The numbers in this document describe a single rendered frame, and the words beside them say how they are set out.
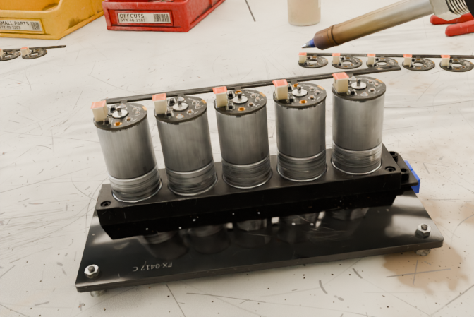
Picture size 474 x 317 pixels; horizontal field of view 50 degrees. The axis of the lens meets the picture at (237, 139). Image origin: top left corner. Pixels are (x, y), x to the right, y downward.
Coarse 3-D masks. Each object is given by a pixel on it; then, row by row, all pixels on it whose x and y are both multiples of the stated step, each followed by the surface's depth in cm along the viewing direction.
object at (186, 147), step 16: (160, 128) 23; (176, 128) 23; (192, 128) 23; (208, 128) 24; (176, 144) 23; (192, 144) 23; (208, 144) 24; (176, 160) 24; (192, 160) 24; (208, 160) 24; (176, 176) 24; (192, 176) 24; (208, 176) 25; (176, 192) 25; (192, 192) 25
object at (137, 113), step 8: (128, 104) 24; (136, 104) 24; (112, 112) 24; (128, 112) 24; (136, 112) 23; (144, 112) 23; (104, 120) 23; (112, 120) 23; (120, 120) 23; (128, 120) 23; (136, 120) 23; (104, 128) 23; (112, 128) 22; (120, 128) 22
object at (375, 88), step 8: (352, 80) 24; (368, 80) 24; (376, 80) 24; (368, 88) 23; (376, 88) 23; (384, 88) 23; (344, 96) 23; (352, 96) 23; (360, 96) 23; (368, 96) 23; (376, 96) 23
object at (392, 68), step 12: (336, 72) 25; (348, 72) 25; (360, 72) 25; (372, 72) 25; (240, 84) 25; (252, 84) 25; (264, 84) 25; (132, 96) 25; (144, 96) 25; (168, 96) 25
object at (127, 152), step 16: (96, 128) 23; (128, 128) 23; (144, 128) 23; (112, 144) 23; (128, 144) 23; (144, 144) 24; (112, 160) 23; (128, 160) 23; (144, 160) 24; (112, 176) 24; (128, 176) 24; (144, 176) 24; (128, 192) 24; (144, 192) 24
